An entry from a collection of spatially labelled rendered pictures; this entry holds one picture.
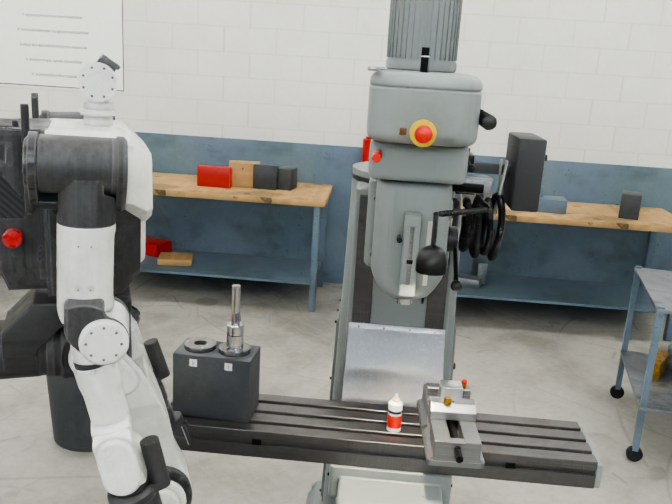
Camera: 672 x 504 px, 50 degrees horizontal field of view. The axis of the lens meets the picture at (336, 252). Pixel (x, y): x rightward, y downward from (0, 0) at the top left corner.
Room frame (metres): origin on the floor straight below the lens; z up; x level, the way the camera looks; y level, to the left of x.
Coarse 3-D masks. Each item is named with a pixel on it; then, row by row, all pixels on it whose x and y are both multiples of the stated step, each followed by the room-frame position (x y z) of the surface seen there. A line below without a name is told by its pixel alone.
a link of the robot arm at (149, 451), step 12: (144, 444) 1.15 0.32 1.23; (156, 444) 1.15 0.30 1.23; (144, 456) 1.15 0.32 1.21; (156, 456) 1.15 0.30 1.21; (144, 468) 1.15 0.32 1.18; (156, 468) 1.15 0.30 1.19; (144, 480) 1.13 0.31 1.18; (156, 480) 1.15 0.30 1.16; (168, 480) 1.16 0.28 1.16; (108, 492) 1.15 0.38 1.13; (144, 492) 1.13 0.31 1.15; (156, 492) 1.15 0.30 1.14
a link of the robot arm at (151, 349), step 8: (144, 344) 1.58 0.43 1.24; (152, 344) 1.57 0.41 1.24; (144, 352) 1.58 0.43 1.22; (152, 352) 1.57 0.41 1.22; (160, 352) 1.58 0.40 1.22; (152, 360) 1.57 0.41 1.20; (160, 360) 1.58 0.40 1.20; (160, 368) 1.58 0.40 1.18; (168, 368) 1.60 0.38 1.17; (160, 376) 1.58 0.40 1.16; (160, 384) 1.58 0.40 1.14
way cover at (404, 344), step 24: (360, 336) 2.24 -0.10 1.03; (384, 336) 2.23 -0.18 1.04; (408, 336) 2.23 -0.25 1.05; (432, 336) 2.23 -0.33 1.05; (360, 360) 2.20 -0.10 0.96; (384, 360) 2.20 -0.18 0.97; (408, 360) 2.20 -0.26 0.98; (432, 360) 2.20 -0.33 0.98; (360, 384) 2.15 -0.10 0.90; (384, 384) 2.15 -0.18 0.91; (408, 384) 2.15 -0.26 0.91
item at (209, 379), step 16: (176, 352) 1.86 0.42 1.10; (192, 352) 1.87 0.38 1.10; (208, 352) 1.87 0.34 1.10; (224, 352) 1.86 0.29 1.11; (240, 352) 1.86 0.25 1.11; (256, 352) 1.90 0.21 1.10; (176, 368) 1.86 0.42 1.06; (192, 368) 1.85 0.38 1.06; (208, 368) 1.84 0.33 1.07; (224, 368) 1.84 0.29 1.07; (240, 368) 1.83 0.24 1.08; (256, 368) 1.90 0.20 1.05; (176, 384) 1.86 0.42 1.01; (192, 384) 1.85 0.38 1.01; (208, 384) 1.84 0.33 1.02; (224, 384) 1.84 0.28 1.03; (240, 384) 1.83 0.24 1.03; (256, 384) 1.91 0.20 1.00; (176, 400) 1.86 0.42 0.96; (192, 400) 1.85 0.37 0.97; (208, 400) 1.84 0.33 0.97; (224, 400) 1.84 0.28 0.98; (240, 400) 1.83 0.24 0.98; (256, 400) 1.92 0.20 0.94; (208, 416) 1.84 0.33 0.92; (224, 416) 1.84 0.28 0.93; (240, 416) 1.83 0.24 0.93
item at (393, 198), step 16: (384, 192) 1.81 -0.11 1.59; (400, 192) 1.80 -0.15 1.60; (416, 192) 1.79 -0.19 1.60; (432, 192) 1.79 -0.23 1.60; (448, 192) 1.81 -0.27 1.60; (384, 208) 1.81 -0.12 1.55; (400, 208) 1.80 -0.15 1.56; (416, 208) 1.79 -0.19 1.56; (432, 208) 1.79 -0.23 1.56; (448, 208) 1.81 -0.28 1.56; (384, 224) 1.81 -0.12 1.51; (400, 224) 1.80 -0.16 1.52; (448, 224) 1.83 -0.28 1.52; (384, 240) 1.80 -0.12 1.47; (384, 256) 1.80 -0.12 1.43; (400, 256) 1.79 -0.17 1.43; (384, 272) 1.80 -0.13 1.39; (384, 288) 1.81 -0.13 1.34; (416, 288) 1.79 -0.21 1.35; (432, 288) 1.81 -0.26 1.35
